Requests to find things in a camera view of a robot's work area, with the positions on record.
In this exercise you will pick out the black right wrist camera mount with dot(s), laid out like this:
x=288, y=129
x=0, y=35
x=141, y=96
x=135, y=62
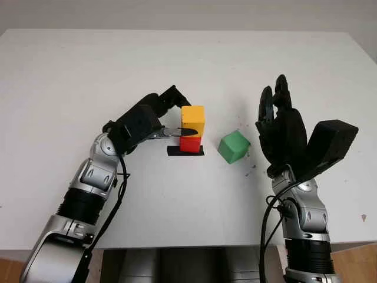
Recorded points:
x=330, y=144

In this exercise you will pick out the grey robot torso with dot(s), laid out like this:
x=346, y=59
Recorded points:
x=188, y=265

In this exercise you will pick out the red cube block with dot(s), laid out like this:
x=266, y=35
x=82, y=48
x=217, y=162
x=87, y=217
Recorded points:
x=190, y=144

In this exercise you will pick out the black tape strip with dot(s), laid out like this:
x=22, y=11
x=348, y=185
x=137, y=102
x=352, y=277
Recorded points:
x=173, y=151

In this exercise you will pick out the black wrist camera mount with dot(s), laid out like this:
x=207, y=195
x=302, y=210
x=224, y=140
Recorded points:
x=117, y=138
x=330, y=144

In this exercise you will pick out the yellow cube block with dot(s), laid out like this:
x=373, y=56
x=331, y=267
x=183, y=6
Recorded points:
x=193, y=118

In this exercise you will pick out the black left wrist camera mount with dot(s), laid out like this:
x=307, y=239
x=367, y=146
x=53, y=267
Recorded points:
x=117, y=138

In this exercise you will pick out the green cube block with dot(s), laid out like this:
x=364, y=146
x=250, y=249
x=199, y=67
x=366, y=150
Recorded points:
x=234, y=147

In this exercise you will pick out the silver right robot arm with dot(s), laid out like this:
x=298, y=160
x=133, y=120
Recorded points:
x=309, y=218

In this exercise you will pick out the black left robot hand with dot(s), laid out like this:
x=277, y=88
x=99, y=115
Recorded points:
x=141, y=118

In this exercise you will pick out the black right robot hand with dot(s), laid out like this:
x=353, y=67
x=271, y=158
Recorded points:
x=282, y=138

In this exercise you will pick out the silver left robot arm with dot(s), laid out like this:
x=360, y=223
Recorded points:
x=88, y=182

